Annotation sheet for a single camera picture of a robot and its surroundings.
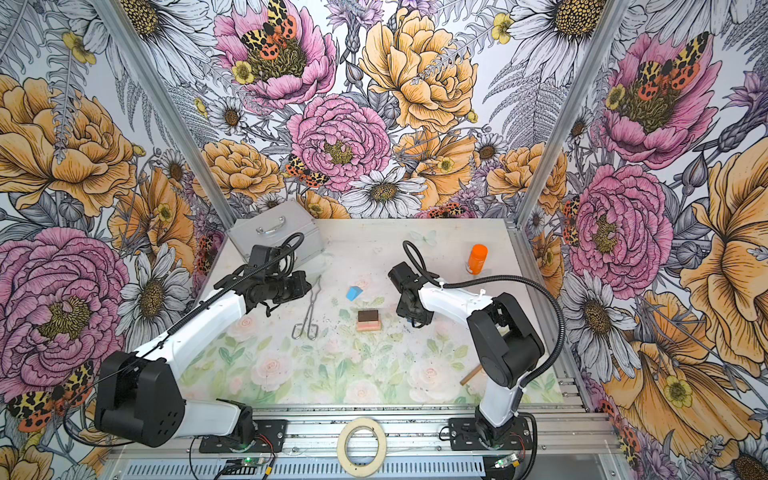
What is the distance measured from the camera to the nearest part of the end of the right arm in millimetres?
675

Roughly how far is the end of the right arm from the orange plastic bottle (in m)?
0.30

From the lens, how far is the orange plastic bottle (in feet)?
3.37
